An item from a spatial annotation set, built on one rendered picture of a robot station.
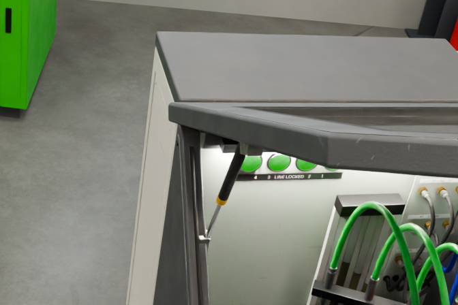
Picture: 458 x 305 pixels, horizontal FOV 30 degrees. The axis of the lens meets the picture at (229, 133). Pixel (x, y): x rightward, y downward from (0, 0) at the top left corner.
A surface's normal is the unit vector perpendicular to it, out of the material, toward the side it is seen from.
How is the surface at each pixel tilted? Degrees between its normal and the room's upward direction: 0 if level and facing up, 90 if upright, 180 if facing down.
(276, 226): 90
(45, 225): 0
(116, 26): 0
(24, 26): 90
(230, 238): 90
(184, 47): 0
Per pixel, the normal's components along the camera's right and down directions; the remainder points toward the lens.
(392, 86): 0.14, -0.83
